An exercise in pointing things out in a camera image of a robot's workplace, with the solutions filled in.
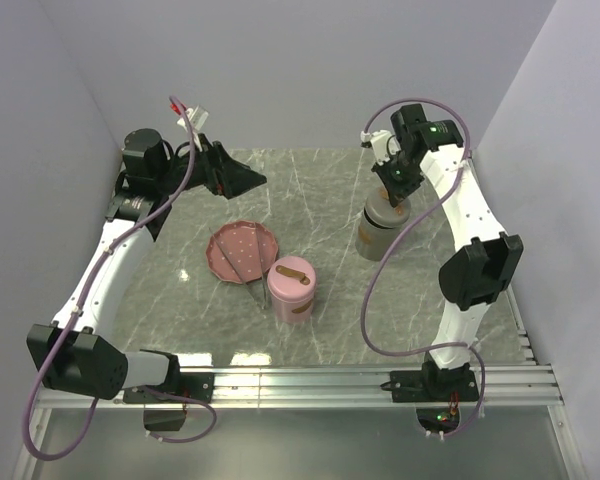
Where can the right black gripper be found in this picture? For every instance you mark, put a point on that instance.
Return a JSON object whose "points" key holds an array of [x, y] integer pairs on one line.
{"points": [[397, 192]]}

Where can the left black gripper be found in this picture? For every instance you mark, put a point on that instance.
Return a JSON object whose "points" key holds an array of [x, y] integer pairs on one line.
{"points": [[225, 176]]}

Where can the grey round lid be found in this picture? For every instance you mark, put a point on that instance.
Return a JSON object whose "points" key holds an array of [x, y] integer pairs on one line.
{"points": [[379, 211]]}

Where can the grey cylindrical lunch container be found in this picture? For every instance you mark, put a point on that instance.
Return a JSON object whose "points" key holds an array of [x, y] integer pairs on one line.
{"points": [[372, 242]]}

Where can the pink round lid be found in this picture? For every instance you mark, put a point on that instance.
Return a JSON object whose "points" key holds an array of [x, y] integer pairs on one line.
{"points": [[292, 279]]}

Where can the metal kitchen tongs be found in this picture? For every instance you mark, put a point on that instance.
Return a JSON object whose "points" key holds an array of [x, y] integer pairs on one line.
{"points": [[257, 291]]}

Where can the pink cylindrical lunch container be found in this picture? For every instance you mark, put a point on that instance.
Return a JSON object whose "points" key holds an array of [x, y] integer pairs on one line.
{"points": [[293, 310]]}

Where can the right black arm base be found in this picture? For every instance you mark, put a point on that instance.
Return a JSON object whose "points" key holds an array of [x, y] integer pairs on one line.
{"points": [[431, 384]]}

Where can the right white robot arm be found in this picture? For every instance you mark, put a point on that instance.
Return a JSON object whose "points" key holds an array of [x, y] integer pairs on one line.
{"points": [[485, 257]]}

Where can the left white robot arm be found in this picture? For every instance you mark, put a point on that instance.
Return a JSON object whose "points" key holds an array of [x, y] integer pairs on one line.
{"points": [[73, 353]]}

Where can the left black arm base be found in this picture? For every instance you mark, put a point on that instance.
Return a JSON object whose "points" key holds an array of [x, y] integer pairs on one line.
{"points": [[180, 395]]}

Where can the pink scalloped dotted plate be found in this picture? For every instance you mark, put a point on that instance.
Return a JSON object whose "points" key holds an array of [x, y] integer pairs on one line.
{"points": [[241, 252]]}

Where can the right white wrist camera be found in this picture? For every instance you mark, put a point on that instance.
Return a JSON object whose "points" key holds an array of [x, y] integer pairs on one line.
{"points": [[382, 143]]}

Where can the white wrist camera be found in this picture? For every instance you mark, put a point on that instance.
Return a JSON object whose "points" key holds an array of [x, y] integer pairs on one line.
{"points": [[197, 117], [382, 143]]}

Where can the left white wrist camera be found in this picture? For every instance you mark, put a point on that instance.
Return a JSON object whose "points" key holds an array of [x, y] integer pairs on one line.
{"points": [[197, 117]]}

